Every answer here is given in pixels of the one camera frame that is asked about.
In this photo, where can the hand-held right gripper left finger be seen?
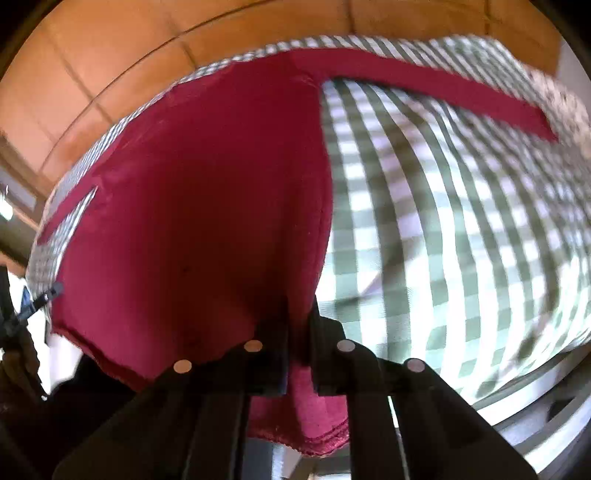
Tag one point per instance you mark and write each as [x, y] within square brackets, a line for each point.
[272, 364]

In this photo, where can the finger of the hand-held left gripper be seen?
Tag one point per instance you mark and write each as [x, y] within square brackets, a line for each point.
[39, 304]

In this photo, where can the white bed base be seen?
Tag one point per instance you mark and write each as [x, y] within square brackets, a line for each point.
[540, 397]

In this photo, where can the dark red garment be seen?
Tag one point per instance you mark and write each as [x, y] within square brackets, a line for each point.
[207, 207]

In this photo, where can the green checkered bed sheet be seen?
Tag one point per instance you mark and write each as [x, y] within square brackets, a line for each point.
[438, 230]

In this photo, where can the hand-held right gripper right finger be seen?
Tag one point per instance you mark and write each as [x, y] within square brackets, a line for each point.
[323, 364]

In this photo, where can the wooden headboard panel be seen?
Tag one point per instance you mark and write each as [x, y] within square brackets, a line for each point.
[115, 69]

